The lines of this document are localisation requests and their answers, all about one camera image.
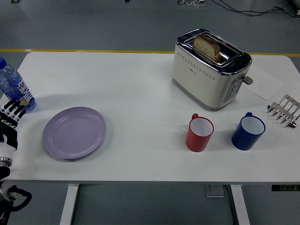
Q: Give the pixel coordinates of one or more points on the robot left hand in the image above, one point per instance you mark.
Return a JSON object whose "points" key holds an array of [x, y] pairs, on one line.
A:
{"points": [[9, 134]]}

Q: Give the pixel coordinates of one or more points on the purple plate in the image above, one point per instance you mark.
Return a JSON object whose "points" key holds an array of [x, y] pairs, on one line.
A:
{"points": [[73, 133]]}

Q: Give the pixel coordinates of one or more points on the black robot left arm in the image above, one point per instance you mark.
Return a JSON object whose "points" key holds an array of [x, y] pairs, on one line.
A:
{"points": [[5, 201]]}

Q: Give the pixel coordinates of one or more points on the clear blue-capped drink bottle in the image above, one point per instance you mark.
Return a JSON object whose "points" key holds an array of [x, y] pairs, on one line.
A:
{"points": [[11, 82]]}

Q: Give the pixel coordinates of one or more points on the white table leg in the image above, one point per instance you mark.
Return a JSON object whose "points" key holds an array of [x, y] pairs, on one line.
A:
{"points": [[69, 204], [240, 204]]}

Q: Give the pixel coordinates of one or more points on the red mug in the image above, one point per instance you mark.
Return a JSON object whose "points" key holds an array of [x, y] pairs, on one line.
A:
{"points": [[195, 141]]}

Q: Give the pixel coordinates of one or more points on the cream and chrome toaster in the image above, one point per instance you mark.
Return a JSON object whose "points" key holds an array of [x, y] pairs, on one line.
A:
{"points": [[201, 79]]}

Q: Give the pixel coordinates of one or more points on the grey under-table control box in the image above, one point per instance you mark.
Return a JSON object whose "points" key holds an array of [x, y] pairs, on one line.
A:
{"points": [[214, 191]]}

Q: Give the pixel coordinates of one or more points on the slice of bread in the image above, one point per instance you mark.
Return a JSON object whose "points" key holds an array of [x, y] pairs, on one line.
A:
{"points": [[206, 45]]}

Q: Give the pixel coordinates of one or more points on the white stand base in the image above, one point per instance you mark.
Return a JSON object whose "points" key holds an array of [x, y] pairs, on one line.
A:
{"points": [[191, 2]]}

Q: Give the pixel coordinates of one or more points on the blue mug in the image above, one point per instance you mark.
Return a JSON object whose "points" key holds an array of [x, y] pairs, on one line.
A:
{"points": [[243, 139]]}

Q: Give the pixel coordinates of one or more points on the white paper sheet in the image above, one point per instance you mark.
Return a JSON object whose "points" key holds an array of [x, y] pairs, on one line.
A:
{"points": [[264, 84]]}

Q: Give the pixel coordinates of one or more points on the silver metal toast rack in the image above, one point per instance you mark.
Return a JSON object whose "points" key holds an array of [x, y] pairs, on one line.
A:
{"points": [[287, 110]]}

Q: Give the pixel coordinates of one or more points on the black table height controller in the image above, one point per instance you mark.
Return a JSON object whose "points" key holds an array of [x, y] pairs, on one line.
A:
{"points": [[286, 188]]}

